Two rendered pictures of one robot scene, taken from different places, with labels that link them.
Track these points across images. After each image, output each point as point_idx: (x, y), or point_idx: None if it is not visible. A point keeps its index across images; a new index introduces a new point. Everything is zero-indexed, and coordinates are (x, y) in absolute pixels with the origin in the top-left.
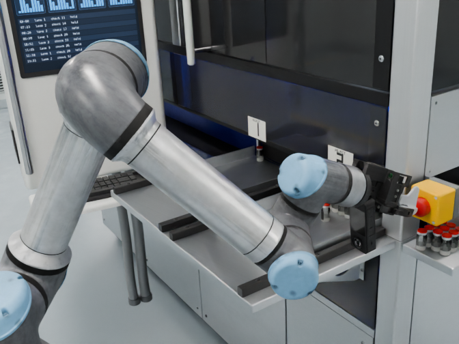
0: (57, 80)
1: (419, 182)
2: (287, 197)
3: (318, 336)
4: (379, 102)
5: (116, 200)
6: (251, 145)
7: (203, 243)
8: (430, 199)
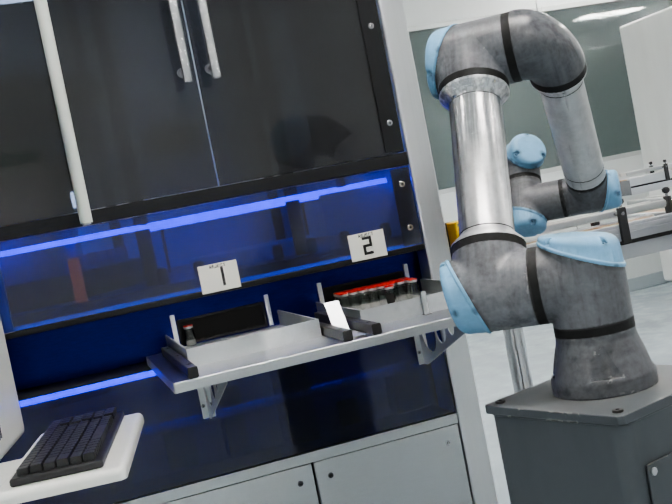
0: (530, 23)
1: (452, 222)
2: (530, 171)
3: (386, 498)
4: (399, 162)
5: (200, 387)
6: (156, 340)
7: (398, 325)
8: None
